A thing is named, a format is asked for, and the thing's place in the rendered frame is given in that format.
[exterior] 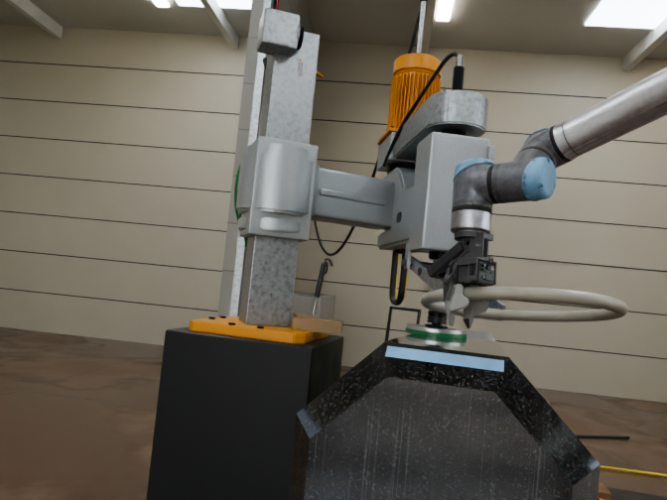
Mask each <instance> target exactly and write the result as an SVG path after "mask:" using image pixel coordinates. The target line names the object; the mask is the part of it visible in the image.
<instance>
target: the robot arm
mask: <svg viewBox="0 0 667 500"><path fill-rule="evenodd" d="M665 115H667V66H666V67H664V68H663V69H661V70H659V71H657V72H655V73H653V74H651V75H649V76H647V77H646V78H644V79H642V80H640V81H638V82H636V83H634V84H633V85H632V86H630V87H628V88H626V89H624V90H622V91H620V92H618V93H616V94H615V95H613V96H611V97H609V98H607V99H605V100H603V101H601V102H599V103H598V104H596V105H594V106H592V107H590V108H588V109H586V110H584V111H583V112H581V113H579V114H577V115H575V116H573V117H571V118H569V119H567V120H566V121H564V122H562V123H559V124H556V125H554V126H552V127H550V128H542V129H539V130H537V131H535V132H534V133H532V134H531V135H530V136H529V137H528V138H527V139H526V141H525V142H524V145H523V147H522V148H521V149H520V151H519V152H518V154H517V155H516V156H515V158H514V159H513V161H512V162H508V163H500V164H495V163H494V162H493V161H491V160H489V159H482V158H478V159H469V160H465V161H462V162H460V163H459V164H458V165H457V166H456V168H455V176H454V178H453V182H454V192H453V208H452V217H451V232H452V233H454V234H455V240H457V241H460V242H458V243H457V244H456V245H455V246H454V247H453V248H451V249H450V250H449V251H448V252H447V253H446V254H444V255H443V256H442V257H441V258H440V259H439V260H437V261H436V262H435V263H434V264H433V265H432V266H430V267H429V268H428V269H427V272H428V274H429V276H430V277H431V278H436V279H441V280H443V279H444V282H443V293H444V301H445V308H446V312H447V316H448V320H449V324H450V325H451V326H453V325H454V320H455V311H458V310H461V309H464V314H465V315H464V322H465V324H466V326H467V328H471V325H472V322H473V318H474V316H475V315H476V314H479V313H484V312H486V311H487V310H488V303H487V302H485V301H484V300H469V299H468V298H467V297H465V296H464V295H463V290H464V287H477V286H479V287H488V286H493V285H496V265H497V262H494V261H493V258H492V257H491V256H488V241H493V235H492V234H489V233H490V227H491V216H492V205H493V204H498V203H508V202H519V201H530V200H531V201H538V200H541V199H546V198H549V197H550V196H551V195H552V194H553V192H554V190H555V186H556V168H558V167H560V166H562V165H564V164H567V163H569V162H571V161H573V160H574V159H575V158H576V157H578V156H580V155H582V154H584V153H587V152H589V151H591V150H593V149H595V148H597V147H599V146H601V145H604V144H606V143H608V142H610V141H612V140H614V139H616V138H618V137H621V136H623V135H625V134H627V133H629V132H631V131H633V130H635V129H637V128H640V127H642V126H644V125H646V124H648V123H650V122H652V121H654V120H657V119H659V118H661V117H663V116H665ZM487 257H489V258H487ZM490 257H491V258H492V259H490ZM493 279H494V280H493Z"/></svg>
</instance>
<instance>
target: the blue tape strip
mask: <svg viewBox="0 0 667 500"><path fill-rule="evenodd" d="M385 356H388V357H395V358H403V359H410V360H418V361H425V362H433V363H440V364H448V365H456V366H462V367H470V368H477V369H485V370H492V371H500V372H504V360H497V359H489V358H481V357H474V356H466V355H458V354H451V353H443V352H435V351H427V350H419V349H411V348H404V347H396V346H387V350H386V354H385Z"/></svg>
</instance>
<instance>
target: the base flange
mask: <svg viewBox="0 0 667 500"><path fill-rule="evenodd" d="M292 327H293V323H292V322H291V324H290V327H279V326H266V325H252V324H245V323H244V322H242V321H241V320H239V316H224V315H221V316H220V317H213V316H210V317H209V318H201V319H191V320H190V326H189V330H192V331H198V332H206V333H214V334H222V335H230V336H238V337H246V338H254V339H263V340H271V341H279V342H287V343H297V344H305V343H308V342H311V341H314V340H317V339H321V338H324V337H327V336H328V335H329V334H328V333H322V332H312V331H303V330H294V329H292Z"/></svg>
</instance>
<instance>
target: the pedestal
mask: <svg viewBox="0 0 667 500"><path fill-rule="evenodd" d="M342 347H343V336H337V335H328V336H327V337H324V338H321V339H317V340H314V341H311V342H308V343H305V344H297V343H287V342H279V341H271V340H263V339H254V338H246V337H238V336H230V335H222V334H214V333H206V332H198V331H192V330H189V328H188V327H182V328H174V329H167V330H166V334H165V343H164V351H163V360H162V369H161V377H160V386H159V395H158V403H157V412H156V421H155V429H154V437H153V446H152V455H151V463H150V472H149V481H148V489H147V498H146V500H288V494H289V484H290V474H291V464H292V454H293V444H294V434H295V424H296V416H297V413H298V412H300V411H301V410H302V409H303V408H305V407H306V406H307V405H308V404H309V403H311V402H312V401H313V400H314V399H316V398H317V397H318V396H319V395H320V394H322V392H323V391H324V390H326V389H327V388H328V387H329V386H331V385H332V384H333V383H334V382H335V381H337V380H338V379H339V377H340V366H341V357H342Z"/></svg>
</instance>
